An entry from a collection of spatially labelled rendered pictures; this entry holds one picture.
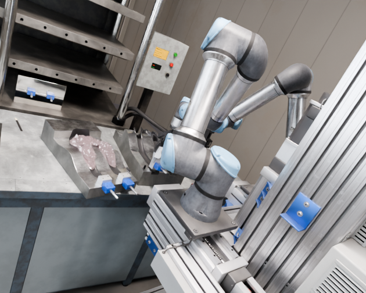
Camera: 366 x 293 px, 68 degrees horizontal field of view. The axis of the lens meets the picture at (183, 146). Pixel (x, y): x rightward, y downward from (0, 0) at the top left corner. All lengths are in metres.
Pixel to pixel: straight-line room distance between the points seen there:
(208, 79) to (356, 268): 0.66
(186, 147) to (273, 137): 2.26
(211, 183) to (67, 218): 0.77
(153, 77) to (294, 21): 1.72
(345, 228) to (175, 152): 0.52
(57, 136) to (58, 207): 0.34
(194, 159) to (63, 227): 0.82
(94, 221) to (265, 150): 2.11
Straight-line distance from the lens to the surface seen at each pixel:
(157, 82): 2.17
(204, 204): 0.94
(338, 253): 0.87
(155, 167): 1.38
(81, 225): 1.48
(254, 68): 1.01
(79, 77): 1.95
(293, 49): 3.17
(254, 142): 3.18
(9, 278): 1.68
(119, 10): 1.94
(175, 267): 0.90
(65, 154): 1.36
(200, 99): 0.89
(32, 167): 1.36
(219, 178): 0.89
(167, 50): 2.13
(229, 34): 0.96
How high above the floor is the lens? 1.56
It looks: 21 degrees down
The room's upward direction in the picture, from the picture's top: 25 degrees clockwise
